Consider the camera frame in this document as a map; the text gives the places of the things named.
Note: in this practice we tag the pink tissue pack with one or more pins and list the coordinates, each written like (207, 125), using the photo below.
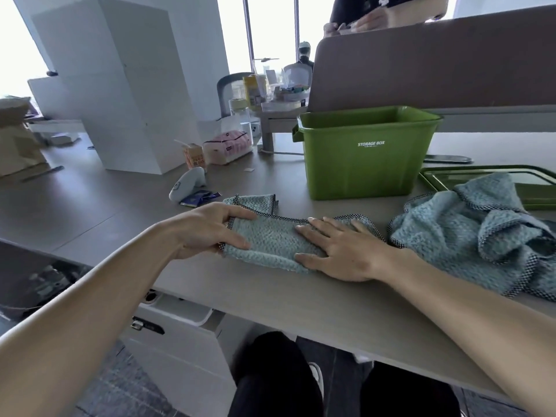
(228, 147)

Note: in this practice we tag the dark bag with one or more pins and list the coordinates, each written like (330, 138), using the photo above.
(43, 282)

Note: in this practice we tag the green flat plastic lid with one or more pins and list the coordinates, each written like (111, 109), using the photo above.
(534, 195)

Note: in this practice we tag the clear plastic organizer box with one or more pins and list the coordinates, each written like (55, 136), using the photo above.
(291, 93)

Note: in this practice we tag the brown desk divider panel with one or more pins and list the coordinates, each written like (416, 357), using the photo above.
(434, 65)

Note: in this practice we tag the orange drink carton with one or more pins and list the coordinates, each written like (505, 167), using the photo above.
(194, 156)

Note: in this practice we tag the grey desk riser shelf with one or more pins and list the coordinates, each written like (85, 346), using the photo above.
(278, 125)

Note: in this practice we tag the green plastic storage box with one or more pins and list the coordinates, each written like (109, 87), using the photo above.
(365, 169)

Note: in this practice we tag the glass jar white lid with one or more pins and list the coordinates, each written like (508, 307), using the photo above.
(240, 110)

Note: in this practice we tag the black phone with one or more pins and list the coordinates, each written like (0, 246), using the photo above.
(447, 159)

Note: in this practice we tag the large glass window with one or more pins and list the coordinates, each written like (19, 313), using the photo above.
(271, 21)

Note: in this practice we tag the blue foil wrapper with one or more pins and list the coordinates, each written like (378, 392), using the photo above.
(200, 198)

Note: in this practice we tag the grey office chair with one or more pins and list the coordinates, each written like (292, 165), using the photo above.
(223, 95)

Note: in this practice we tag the person's black trousers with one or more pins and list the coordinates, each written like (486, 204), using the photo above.
(273, 377)

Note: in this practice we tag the large white box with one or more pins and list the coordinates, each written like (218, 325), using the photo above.
(121, 82)

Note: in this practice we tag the person's left hand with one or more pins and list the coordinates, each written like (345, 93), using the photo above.
(204, 230)

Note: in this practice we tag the brown paper bag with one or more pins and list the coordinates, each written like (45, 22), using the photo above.
(17, 143)

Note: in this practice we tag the white power cube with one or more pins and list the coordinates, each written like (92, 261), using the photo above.
(256, 132)

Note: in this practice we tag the white handheld controller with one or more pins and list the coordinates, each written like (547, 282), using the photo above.
(187, 184)

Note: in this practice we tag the person's right hand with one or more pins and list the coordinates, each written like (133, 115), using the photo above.
(352, 251)

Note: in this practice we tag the grey sneaker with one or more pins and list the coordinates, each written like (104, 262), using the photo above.
(316, 379)

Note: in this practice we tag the person's right forearm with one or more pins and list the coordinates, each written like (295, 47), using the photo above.
(478, 312)

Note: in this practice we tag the yellow wipes canister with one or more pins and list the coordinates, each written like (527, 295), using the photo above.
(253, 91)

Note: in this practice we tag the person's left forearm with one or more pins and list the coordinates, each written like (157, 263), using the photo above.
(82, 317)

